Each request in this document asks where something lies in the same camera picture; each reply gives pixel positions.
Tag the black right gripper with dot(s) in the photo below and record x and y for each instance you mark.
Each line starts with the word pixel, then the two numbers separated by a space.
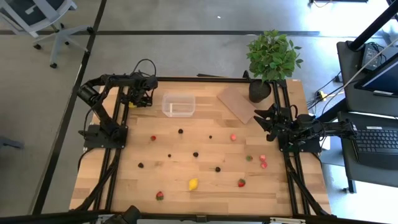
pixel 286 119

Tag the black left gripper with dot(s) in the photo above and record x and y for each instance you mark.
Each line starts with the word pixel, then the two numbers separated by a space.
pixel 144 84

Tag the yellow toy fruit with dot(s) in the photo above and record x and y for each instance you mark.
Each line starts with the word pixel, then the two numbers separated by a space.
pixel 132 105

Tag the pink toy fruit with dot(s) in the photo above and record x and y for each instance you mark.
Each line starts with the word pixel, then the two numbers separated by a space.
pixel 233 137
pixel 262 157

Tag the yellow toy lemon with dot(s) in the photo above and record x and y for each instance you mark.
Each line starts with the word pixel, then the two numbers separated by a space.
pixel 193 184

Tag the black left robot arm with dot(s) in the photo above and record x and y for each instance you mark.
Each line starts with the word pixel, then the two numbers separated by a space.
pixel 102 116

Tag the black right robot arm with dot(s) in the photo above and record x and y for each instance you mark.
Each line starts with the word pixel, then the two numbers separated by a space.
pixel 335 129

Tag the clear plastic tupperware container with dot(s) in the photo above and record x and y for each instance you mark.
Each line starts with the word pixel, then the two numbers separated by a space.
pixel 178 105

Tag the green plant in black pot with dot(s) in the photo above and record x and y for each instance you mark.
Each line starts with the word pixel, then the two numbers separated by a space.
pixel 273 59

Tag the yellow power plug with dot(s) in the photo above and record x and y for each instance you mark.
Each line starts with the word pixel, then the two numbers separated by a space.
pixel 321 94

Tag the black desk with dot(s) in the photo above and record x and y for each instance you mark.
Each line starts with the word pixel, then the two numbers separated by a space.
pixel 351 93
pixel 351 174

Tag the black laptop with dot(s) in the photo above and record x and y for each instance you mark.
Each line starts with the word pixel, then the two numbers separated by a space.
pixel 376 141

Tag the dark rounded object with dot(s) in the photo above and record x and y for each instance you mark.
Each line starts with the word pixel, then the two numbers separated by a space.
pixel 127 216

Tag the black power adapter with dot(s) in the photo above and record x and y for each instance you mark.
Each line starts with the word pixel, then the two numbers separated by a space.
pixel 370 56

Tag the black computer monitor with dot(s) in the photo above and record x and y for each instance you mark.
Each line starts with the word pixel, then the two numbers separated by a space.
pixel 382 77

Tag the grey mesh office chair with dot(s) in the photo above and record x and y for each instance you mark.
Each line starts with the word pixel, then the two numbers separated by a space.
pixel 37 12

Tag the grey furniture leg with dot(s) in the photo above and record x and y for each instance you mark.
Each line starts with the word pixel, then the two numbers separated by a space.
pixel 11 143

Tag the black metal pole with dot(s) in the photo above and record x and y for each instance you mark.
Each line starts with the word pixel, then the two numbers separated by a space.
pixel 373 26

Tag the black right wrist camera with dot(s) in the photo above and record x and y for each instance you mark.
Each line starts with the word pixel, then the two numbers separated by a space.
pixel 271 134

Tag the black aluminium table frame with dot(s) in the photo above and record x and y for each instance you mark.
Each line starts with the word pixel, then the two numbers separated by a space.
pixel 202 79

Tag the silver metal bracket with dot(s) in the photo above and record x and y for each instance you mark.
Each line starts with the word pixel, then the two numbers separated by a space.
pixel 287 220

